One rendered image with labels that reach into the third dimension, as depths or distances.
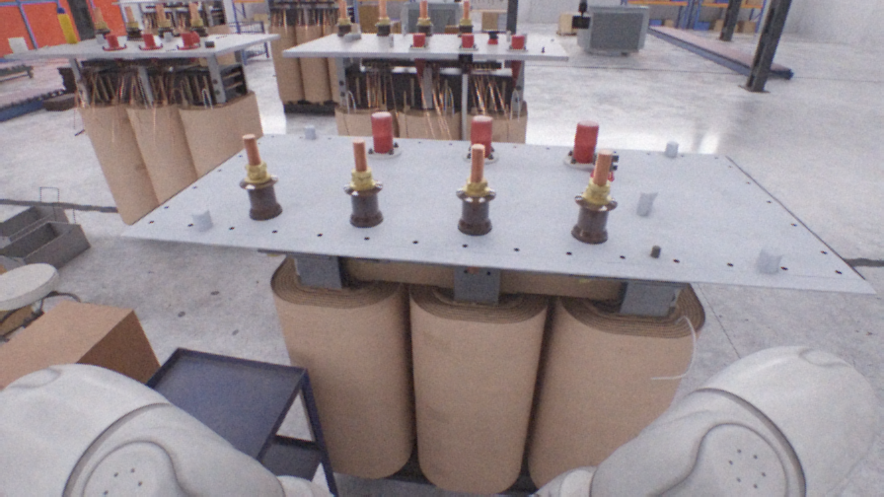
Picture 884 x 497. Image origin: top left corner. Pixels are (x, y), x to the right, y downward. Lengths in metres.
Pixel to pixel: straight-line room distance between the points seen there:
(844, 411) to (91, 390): 0.73
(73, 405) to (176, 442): 0.14
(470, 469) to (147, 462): 1.44
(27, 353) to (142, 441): 1.41
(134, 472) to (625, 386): 1.21
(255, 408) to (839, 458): 1.22
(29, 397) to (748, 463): 0.65
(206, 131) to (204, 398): 2.20
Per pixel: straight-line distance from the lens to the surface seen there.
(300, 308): 1.33
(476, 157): 0.96
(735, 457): 0.44
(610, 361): 1.32
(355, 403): 1.58
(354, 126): 2.80
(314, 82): 7.01
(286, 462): 1.69
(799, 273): 1.16
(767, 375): 0.56
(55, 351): 1.79
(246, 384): 1.44
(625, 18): 13.34
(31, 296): 3.18
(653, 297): 1.24
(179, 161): 3.63
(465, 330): 1.23
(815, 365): 0.60
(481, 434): 1.58
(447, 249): 0.96
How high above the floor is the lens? 1.90
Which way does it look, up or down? 30 degrees down
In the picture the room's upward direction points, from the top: straight up
